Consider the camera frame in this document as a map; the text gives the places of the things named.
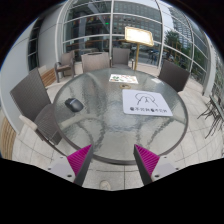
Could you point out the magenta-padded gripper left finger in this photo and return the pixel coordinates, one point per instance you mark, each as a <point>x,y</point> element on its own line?
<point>80,160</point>

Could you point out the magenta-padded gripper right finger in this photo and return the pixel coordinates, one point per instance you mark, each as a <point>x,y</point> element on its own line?
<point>146,160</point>

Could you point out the black computer mouse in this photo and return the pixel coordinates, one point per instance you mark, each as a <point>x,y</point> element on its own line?
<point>74,105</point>

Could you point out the white printed mouse pad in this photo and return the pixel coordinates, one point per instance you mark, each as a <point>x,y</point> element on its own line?
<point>146,103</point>

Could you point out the wooden slat bench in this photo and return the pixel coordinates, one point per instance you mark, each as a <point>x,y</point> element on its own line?
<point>48,77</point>
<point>7,138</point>

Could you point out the laminated picture menu sheet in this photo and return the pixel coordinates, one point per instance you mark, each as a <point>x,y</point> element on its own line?
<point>123,79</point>

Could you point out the grey wicker chair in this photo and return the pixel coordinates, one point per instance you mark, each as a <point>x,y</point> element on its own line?
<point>120,56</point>
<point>95,61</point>
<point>28,93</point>
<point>174,76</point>

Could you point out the green metal table set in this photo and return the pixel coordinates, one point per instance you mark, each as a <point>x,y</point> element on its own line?
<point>216,108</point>

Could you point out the grey wicker armchair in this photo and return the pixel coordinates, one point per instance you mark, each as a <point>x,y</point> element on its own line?
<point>66,60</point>

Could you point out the gold menu sign stand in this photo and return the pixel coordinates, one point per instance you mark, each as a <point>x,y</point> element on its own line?
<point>139,35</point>

